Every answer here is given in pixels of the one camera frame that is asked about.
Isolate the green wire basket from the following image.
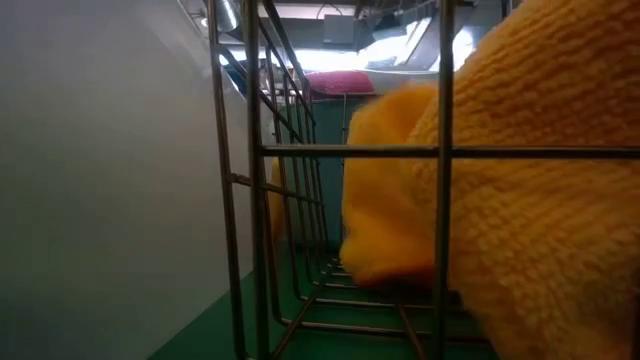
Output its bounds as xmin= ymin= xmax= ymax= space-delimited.
xmin=207 ymin=0 xmax=640 ymax=360

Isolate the tan plastic basket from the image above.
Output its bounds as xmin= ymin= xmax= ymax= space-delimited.
xmin=267 ymin=159 xmax=287 ymax=241

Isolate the teal plastic basket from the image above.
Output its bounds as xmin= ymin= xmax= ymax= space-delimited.
xmin=277 ymin=92 xmax=381 ymax=251

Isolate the pale mint plastic basket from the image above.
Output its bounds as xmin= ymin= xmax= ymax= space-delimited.
xmin=0 ymin=0 xmax=271 ymax=360

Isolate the orange microfiber towel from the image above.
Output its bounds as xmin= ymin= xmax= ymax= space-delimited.
xmin=339 ymin=82 xmax=441 ymax=289
xmin=399 ymin=0 xmax=640 ymax=360

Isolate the silver ceiling duct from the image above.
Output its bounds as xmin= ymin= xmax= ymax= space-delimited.
xmin=217 ymin=0 xmax=240 ymax=32

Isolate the grey box unit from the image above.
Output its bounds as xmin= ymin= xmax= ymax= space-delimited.
xmin=322 ymin=13 xmax=356 ymax=45

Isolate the pink microfiber towel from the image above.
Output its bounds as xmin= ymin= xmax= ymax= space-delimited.
xmin=305 ymin=69 xmax=377 ymax=97

